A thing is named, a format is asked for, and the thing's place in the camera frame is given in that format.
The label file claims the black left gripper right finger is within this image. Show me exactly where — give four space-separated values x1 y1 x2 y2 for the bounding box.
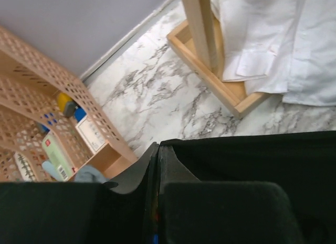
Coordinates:
159 146 304 243

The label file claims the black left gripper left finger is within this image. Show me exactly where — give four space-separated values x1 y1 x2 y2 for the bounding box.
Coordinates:
1 143 159 243

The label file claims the black shirt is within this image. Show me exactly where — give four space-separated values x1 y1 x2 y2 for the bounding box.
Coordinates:
160 131 335 243

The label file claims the white shirt front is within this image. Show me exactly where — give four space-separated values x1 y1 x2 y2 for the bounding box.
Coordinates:
211 0 335 106

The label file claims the white spiral notebook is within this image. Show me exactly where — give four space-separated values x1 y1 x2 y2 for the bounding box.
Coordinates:
14 152 37 182

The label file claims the green white box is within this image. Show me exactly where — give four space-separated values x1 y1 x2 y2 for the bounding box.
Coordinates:
41 132 75 181

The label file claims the grey cloth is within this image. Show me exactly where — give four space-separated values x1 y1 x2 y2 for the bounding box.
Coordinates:
74 165 108 183

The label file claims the white paper pad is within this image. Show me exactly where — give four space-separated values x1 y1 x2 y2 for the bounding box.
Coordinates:
75 115 106 154

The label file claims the blue small box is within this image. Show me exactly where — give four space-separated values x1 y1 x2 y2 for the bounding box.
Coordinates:
74 108 87 122

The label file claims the yellow grey stapler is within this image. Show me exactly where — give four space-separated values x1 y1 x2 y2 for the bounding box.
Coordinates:
56 92 78 118

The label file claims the pink plastic file organizer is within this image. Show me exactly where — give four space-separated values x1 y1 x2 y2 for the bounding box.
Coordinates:
1 28 137 182

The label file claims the wooden clothes rack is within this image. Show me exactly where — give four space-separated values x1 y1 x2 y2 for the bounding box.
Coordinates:
167 0 270 119

